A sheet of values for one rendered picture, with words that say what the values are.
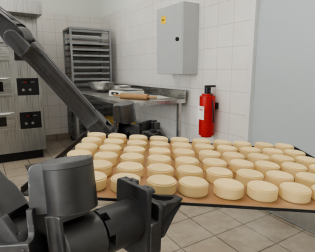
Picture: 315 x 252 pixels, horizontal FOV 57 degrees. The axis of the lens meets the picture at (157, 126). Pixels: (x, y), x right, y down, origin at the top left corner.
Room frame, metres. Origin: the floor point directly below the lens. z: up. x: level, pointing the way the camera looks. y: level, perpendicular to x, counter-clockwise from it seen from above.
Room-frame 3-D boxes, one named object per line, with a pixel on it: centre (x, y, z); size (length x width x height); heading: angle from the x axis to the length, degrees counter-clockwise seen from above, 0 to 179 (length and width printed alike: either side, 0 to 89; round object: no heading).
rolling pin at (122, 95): (3.16, 0.25, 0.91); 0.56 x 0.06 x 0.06; 60
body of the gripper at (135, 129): (0.88, 0.05, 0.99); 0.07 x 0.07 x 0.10; 45
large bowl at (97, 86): (4.25, 0.80, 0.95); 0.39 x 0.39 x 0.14
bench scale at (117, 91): (3.53, 0.38, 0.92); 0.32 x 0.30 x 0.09; 128
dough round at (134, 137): (0.77, 0.05, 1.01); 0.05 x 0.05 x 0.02
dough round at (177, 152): (0.65, -0.06, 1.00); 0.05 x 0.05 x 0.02
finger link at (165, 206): (0.40, 0.00, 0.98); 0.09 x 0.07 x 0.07; 135
